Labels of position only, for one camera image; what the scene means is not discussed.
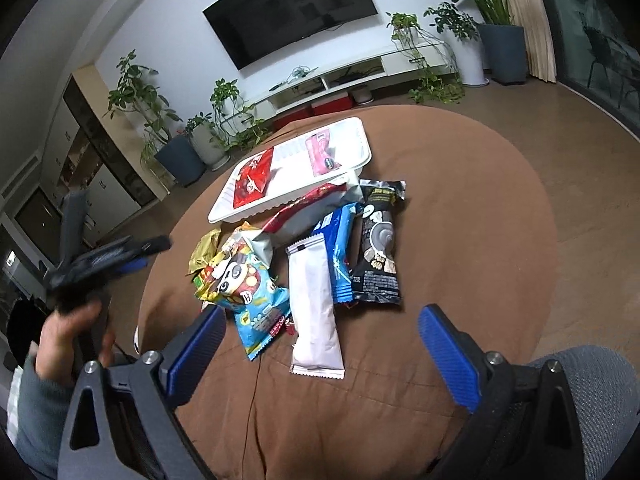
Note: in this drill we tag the person's left hand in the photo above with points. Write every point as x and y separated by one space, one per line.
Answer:
62 342

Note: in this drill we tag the beige curtain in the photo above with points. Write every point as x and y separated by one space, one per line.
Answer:
535 20

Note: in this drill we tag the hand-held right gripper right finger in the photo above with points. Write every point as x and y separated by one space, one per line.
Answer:
447 360

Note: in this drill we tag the long white snack packet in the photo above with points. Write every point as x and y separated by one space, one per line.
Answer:
312 310

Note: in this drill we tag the small plant in grey pot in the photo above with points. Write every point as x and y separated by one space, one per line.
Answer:
210 145

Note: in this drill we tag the trailing vine plant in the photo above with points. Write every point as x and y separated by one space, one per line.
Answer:
425 80

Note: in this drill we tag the large red and white packet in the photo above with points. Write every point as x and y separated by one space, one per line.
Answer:
300 212

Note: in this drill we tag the wall-mounted television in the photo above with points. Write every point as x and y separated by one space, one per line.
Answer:
290 10

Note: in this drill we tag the trailing plant on glass stand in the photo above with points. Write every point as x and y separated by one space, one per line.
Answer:
227 95

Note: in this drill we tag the broad-leaf plant in dark pot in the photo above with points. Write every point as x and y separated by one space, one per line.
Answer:
502 52

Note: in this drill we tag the white plastic tray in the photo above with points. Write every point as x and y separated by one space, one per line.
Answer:
300 157

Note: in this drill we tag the red storage box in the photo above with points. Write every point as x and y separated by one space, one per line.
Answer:
332 102
292 115

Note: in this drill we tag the bushy plant in white pot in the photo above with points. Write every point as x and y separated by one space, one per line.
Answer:
472 60

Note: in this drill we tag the pink snack packet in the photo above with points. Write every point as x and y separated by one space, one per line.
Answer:
322 152

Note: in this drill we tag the gold snack packet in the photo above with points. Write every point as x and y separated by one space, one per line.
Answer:
202 255

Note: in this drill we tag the red snack packet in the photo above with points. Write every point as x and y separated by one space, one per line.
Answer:
254 177

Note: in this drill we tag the yellow-green cartoon snack packet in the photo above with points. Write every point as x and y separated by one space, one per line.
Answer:
235 275

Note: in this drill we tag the white television cabinet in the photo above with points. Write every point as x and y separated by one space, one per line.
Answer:
380 62

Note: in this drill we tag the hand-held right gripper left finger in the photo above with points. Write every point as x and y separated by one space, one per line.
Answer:
195 355

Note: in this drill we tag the light blue cartoon snack packet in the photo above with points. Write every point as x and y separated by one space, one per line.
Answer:
261 322

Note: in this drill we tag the small white pot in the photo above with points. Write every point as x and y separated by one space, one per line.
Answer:
362 96

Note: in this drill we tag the person's left forearm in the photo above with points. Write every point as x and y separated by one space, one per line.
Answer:
35 410

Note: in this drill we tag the leafy tree in dark pot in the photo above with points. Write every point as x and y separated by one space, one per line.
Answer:
180 160

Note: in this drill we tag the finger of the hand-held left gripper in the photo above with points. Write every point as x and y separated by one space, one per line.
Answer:
147 245
132 265

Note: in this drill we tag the wooden display cabinet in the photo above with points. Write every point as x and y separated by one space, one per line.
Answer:
95 160

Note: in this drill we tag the black snack packet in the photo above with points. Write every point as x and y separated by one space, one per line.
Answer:
377 240

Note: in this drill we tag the glass balcony door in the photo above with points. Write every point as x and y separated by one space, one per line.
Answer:
595 35

